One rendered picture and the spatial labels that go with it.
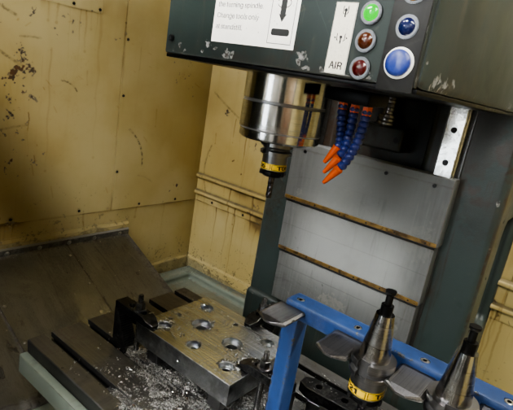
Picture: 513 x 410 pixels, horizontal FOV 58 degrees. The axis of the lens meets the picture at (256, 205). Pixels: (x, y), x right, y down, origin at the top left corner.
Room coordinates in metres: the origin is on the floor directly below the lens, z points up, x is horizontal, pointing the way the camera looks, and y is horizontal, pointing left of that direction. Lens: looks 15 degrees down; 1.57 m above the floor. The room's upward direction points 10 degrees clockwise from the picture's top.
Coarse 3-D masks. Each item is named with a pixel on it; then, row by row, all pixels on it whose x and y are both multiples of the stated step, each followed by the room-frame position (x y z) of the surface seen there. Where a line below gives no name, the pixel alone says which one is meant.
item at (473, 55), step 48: (192, 0) 0.78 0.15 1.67; (336, 0) 0.63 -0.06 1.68; (384, 0) 0.59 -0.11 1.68; (480, 0) 0.67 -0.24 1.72; (192, 48) 0.78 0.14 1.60; (240, 48) 0.72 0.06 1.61; (432, 48) 0.56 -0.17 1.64; (480, 48) 0.71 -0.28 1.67; (432, 96) 0.61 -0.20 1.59; (480, 96) 0.77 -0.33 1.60
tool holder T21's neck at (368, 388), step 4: (352, 376) 0.58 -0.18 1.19; (356, 376) 0.57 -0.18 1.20; (360, 376) 0.57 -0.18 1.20; (352, 380) 0.58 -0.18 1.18; (356, 380) 0.57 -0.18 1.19; (360, 380) 0.56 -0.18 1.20; (364, 380) 0.56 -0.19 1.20; (356, 384) 0.57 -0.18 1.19; (360, 384) 0.56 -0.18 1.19; (364, 384) 0.56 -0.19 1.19; (368, 384) 0.56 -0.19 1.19; (360, 388) 0.56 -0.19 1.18; (364, 388) 0.56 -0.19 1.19; (368, 388) 0.56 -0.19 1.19; (372, 388) 0.56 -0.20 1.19; (376, 388) 0.56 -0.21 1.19; (380, 388) 0.56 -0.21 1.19; (384, 388) 0.57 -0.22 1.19; (352, 392) 0.57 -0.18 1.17; (368, 392) 0.56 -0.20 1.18; (372, 392) 0.56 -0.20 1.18; (376, 392) 0.56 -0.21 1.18; (380, 392) 0.56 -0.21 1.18; (356, 396) 0.56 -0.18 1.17; (364, 400) 0.56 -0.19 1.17
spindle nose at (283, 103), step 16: (256, 80) 0.85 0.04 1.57; (272, 80) 0.83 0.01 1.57; (288, 80) 0.83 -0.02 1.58; (304, 80) 0.83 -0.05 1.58; (256, 96) 0.85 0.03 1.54; (272, 96) 0.83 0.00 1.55; (288, 96) 0.83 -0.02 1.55; (304, 96) 0.83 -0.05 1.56; (320, 96) 0.86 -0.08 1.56; (256, 112) 0.85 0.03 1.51; (272, 112) 0.83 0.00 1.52; (288, 112) 0.83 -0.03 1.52; (304, 112) 0.84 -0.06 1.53; (320, 112) 0.86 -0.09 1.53; (240, 128) 0.89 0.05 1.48; (256, 128) 0.84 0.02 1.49; (272, 128) 0.83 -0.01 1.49; (288, 128) 0.83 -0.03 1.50; (304, 128) 0.84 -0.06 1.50; (320, 128) 0.88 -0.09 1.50; (288, 144) 0.83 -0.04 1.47; (304, 144) 0.85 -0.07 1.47
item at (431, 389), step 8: (432, 384) 0.54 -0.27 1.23; (432, 392) 0.52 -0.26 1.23; (424, 400) 0.53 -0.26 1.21; (432, 400) 0.51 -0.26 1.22; (440, 400) 0.51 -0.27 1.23; (472, 400) 0.52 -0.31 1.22; (424, 408) 0.52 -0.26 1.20; (432, 408) 0.51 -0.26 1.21; (440, 408) 0.50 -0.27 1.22; (448, 408) 0.50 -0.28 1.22; (456, 408) 0.49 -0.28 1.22; (472, 408) 0.50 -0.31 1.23
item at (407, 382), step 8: (400, 368) 0.58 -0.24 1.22; (408, 368) 0.58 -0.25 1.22; (392, 376) 0.56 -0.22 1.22; (400, 376) 0.56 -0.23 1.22; (408, 376) 0.56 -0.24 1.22; (416, 376) 0.56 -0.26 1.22; (424, 376) 0.57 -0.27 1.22; (392, 384) 0.54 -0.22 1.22; (400, 384) 0.54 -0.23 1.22; (408, 384) 0.54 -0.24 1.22; (416, 384) 0.55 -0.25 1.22; (424, 384) 0.55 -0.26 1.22; (400, 392) 0.52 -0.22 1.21; (408, 392) 0.52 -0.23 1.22; (416, 392) 0.53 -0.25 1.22; (424, 392) 0.53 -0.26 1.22; (416, 400) 0.52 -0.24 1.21
